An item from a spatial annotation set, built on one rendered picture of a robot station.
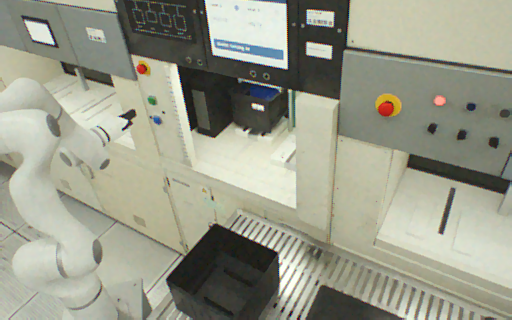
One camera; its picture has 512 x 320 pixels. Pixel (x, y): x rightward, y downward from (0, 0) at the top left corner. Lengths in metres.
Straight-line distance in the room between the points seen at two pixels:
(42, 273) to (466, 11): 1.23
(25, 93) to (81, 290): 0.59
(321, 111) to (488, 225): 0.80
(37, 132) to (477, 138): 1.07
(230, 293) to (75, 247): 0.57
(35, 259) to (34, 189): 0.22
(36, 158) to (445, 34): 1.00
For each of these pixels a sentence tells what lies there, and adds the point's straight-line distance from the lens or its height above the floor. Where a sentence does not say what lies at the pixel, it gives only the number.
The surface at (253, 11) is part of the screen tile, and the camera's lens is 1.17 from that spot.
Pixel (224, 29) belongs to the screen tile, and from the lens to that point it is 1.25.
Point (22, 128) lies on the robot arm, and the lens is 1.02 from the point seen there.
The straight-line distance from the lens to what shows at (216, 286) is 1.47.
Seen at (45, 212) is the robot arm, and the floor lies 1.31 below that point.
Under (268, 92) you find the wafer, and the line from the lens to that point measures 1.88.
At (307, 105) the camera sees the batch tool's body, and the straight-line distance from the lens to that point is 1.14.
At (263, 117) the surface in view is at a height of 1.02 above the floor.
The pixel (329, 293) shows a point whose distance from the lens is 1.33.
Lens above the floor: 1.99
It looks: 38 degrees down
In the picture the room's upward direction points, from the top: 6 degrees counter-clockwise
